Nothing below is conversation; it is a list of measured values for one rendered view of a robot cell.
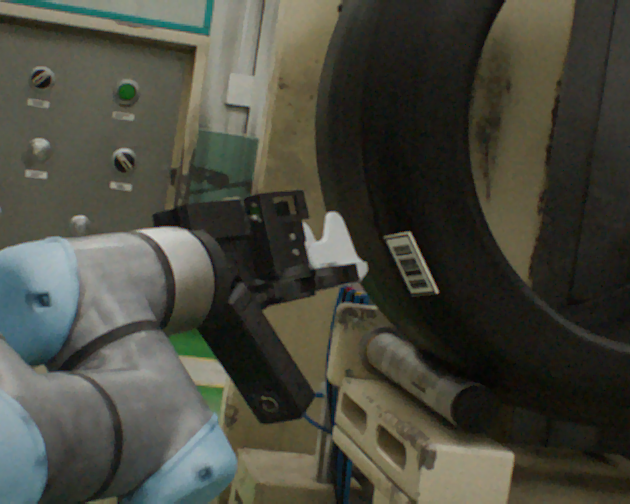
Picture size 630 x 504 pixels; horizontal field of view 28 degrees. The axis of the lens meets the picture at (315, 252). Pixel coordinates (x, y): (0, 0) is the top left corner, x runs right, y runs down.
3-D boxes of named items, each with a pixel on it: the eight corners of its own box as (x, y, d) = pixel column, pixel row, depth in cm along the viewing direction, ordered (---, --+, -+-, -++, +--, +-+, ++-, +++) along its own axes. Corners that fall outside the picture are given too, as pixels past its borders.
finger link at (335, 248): (379, 204, 103) (309, 212, 96) (395, 274, 103) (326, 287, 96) (350, 212, 105) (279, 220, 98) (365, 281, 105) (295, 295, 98)
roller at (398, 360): (400, 369, 149) (363, 369, 148) (402, 331, 149) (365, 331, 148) (499, 434, 115) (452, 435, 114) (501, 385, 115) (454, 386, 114)
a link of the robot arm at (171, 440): (72, 559, 71) (-13, 398, 74) (187, 526, 81) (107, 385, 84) (163, 484, 68) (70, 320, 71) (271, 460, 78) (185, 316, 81)
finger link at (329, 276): (370, 258, 98) (299, 270, 91) (374, 278, 98) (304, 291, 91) (324, 270, 101) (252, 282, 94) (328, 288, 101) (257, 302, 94)
